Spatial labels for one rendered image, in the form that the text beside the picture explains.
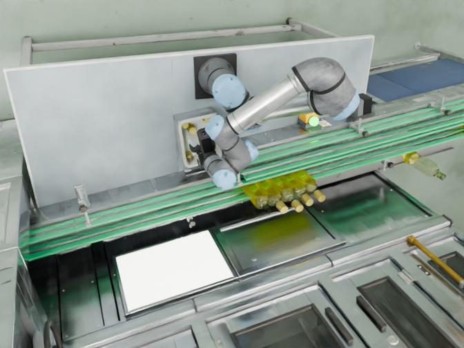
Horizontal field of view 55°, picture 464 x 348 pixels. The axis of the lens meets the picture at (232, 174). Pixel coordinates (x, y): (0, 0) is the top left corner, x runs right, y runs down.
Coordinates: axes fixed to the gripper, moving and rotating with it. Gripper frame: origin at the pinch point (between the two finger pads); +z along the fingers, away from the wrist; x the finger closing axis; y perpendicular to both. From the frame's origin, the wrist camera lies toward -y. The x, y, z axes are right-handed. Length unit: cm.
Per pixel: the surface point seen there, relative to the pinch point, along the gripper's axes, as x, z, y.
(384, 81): 124, 42, 18
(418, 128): 109, -6, 25
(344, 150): 67, -7, 23
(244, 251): 4, -31, 40
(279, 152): 33.5, -6.6, 14.5
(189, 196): -9.0, -6.7, 22.3
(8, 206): -74, -10, 2
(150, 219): -26.8, -4.7, 29.4
